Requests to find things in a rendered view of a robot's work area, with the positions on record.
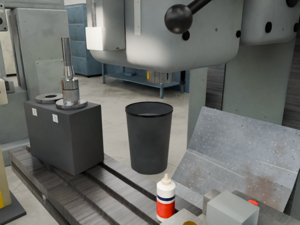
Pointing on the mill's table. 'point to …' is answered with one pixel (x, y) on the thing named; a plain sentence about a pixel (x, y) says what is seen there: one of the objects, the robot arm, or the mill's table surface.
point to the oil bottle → (165, 198)
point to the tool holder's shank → (67, 58)
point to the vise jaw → (180, 216)
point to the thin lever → (182, 78)
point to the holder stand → (65, 132)
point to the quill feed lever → (182, 16)
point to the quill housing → (212, 15)
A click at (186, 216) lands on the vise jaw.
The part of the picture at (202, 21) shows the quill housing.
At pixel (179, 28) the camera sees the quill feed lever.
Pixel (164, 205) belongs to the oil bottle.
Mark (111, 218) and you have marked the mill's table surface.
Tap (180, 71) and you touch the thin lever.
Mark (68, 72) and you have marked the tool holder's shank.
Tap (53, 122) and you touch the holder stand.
